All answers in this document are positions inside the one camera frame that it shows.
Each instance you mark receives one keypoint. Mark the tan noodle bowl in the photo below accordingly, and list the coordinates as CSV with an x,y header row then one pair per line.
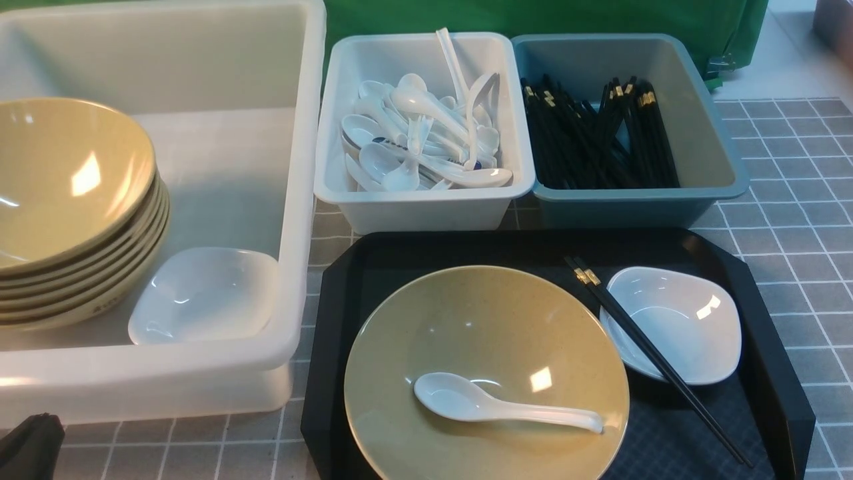
x,y
519,337

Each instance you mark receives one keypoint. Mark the black chopstick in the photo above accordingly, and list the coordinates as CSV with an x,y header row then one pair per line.
x,y
660,356
640,343

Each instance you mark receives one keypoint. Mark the white soup spoon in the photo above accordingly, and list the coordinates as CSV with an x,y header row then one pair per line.
x,y
450,395

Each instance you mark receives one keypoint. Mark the white square sauce dish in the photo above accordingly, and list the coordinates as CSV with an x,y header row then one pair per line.
x,y
692,321

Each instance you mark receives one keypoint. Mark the bottom stacked tan bowl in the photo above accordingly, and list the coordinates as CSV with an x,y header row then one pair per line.
x,y
118,286

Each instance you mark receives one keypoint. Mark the top stacked tan bowl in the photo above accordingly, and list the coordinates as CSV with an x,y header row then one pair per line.
x,y
73,171

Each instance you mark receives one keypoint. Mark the pile of white spoons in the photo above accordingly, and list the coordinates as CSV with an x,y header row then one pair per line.
x,y
402,137

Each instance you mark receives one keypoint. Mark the white spoon bin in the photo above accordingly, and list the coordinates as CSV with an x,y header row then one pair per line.
x,y
385,59

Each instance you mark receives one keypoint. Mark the long white upright spoon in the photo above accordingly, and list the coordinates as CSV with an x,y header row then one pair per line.
x,y
452,61

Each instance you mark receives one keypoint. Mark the bundle of black chopsticks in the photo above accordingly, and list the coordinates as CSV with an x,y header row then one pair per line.
x,y
620,143

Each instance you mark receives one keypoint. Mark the large translucent white tub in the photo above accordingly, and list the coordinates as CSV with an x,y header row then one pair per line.
x,y
229,92

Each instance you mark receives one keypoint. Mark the white dish in tub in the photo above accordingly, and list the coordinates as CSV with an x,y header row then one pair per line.
x,y
206,294

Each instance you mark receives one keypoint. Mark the blue-grey chopstick bin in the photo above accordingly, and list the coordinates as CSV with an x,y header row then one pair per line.
x,y
706,161

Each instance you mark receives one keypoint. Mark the black serving tray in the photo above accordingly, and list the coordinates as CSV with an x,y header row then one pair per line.
x,y
762,406

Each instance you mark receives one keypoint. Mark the green cloth backdrop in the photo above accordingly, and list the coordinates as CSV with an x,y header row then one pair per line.
x,y
710,30

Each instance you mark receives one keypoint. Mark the black object bottom left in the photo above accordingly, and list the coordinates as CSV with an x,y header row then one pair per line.
x,y
30,450

